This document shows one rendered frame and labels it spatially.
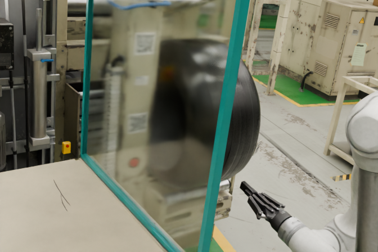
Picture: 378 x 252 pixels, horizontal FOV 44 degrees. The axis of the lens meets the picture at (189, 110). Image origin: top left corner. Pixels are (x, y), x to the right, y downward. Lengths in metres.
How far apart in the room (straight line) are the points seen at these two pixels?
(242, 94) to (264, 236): 1.80
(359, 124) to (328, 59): 5.38
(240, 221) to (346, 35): 3.49
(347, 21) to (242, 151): 4.64
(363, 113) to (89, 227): 0.64
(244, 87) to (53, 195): 0.85
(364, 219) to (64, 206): 0.71
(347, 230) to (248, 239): 1.72
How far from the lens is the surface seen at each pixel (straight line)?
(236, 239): 3.28
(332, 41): 6.42
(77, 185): 1.20
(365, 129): 1.10
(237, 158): 1.76
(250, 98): 1.73
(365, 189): 1.21
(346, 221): 1.65
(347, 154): 4.62
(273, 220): 1.65
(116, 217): 1.09
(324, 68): 6.52
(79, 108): 2.02
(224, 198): 2.00
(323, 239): 1.59
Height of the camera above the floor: 1.88
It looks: 21 degrees down
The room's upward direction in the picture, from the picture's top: 7 degrees clockwise
